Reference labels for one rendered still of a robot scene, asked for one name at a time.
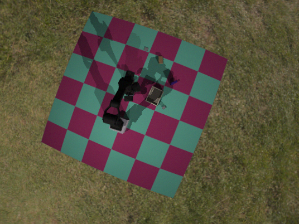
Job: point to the beige rectangular tray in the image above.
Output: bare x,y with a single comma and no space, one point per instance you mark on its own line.
154,95

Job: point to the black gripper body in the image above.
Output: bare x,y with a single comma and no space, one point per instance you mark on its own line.
128,98

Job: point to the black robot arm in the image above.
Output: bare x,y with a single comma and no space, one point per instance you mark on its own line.
124,84

